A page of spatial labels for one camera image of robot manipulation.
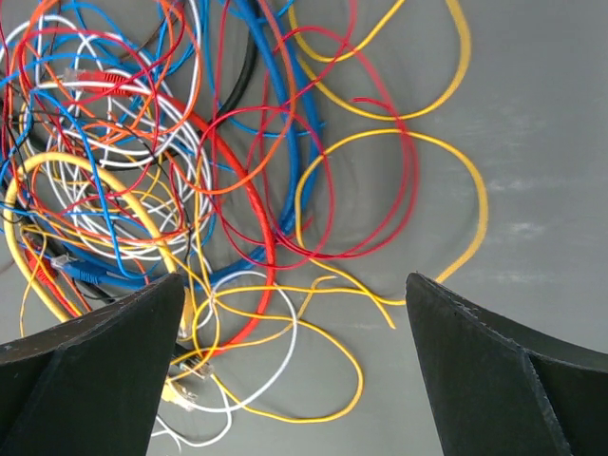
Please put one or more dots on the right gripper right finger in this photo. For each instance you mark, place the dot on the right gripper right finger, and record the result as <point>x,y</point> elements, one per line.
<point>497,387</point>

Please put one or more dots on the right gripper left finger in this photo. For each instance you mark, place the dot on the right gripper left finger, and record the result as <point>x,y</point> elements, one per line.
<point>92,385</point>

